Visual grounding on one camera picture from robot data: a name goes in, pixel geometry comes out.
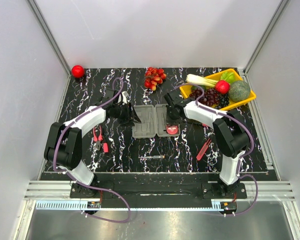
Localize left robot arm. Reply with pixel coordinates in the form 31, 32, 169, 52
43, 88, 141, 198

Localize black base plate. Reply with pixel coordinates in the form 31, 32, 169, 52
36, 178, 262, 214

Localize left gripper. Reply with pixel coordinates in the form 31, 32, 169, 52
113, 101, 141, 127

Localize red tape measure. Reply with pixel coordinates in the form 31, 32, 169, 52
165, 125, 180, 136

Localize green leafy vegetable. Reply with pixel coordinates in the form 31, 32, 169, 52
220, 71, 236, 84

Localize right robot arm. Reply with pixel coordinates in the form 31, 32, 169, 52
164, 90, 253, 198

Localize clear test pen screwdriver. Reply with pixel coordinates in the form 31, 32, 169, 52
138, 155, 165, 160

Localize red utility knife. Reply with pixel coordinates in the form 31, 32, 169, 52
196, 138, 212, 161

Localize green cantaloupe melon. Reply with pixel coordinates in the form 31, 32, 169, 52
228, 80, 251, 103

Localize dark red grape bunch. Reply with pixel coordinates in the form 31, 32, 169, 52
189, 86, 220, 107

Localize white green leek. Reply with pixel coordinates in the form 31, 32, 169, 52
186, 74, 218, 88

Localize red apple in corner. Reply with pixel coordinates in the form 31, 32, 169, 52
71, 65, 85, 79

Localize black grape bunch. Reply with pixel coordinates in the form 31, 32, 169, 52
214, 93, 230, 110

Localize grey plastic tool case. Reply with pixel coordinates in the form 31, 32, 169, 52
132, 104, 180, 139

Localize red apple in tray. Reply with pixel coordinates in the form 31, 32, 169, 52
214, 80, 230, 95

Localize red handled pliers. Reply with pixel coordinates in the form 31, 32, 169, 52
92, 125, 103, 151

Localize yellow plastic tray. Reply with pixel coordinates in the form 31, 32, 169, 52
179, 68, 257, 111

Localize red cherry bunch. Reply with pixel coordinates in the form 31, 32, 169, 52
144, 67, 167, 91

